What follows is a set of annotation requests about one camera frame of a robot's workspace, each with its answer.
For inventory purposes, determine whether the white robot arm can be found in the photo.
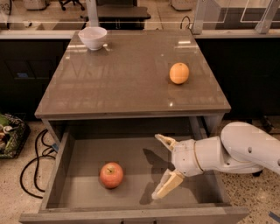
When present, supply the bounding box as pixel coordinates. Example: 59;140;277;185
151;122;280;200

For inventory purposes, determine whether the black stand with wheel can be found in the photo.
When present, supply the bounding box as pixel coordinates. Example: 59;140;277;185
251;116;280;178

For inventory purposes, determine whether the dark background table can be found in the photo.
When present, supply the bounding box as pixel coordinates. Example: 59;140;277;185
80;5;151;31

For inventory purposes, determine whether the orange fruit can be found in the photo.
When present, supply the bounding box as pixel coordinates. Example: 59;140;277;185
169;62;190;85

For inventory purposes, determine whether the patterned basket with items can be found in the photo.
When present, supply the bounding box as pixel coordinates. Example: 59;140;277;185
0;114;30;158

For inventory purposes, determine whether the open grey top drawer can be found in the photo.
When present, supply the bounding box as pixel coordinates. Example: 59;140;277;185
20;117;249;224

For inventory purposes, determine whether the red apple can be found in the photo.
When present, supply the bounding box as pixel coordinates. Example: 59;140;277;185
100;162;123;189

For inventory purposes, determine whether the white bowl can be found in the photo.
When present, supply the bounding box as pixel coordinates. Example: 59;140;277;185
78;27;108;51

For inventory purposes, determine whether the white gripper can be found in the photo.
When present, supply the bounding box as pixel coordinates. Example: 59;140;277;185
151;134;203;200

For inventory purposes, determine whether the black cable behind counter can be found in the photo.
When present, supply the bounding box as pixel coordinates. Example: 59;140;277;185
179;15;193;31

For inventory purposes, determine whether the grey counter cabinet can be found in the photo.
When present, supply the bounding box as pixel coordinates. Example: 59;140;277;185
35;30;231;142

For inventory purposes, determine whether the black office chair base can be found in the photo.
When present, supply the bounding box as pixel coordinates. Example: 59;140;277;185
58;0;86;12

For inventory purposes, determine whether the black floor cable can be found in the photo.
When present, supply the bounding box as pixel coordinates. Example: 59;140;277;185
18;129;57;200

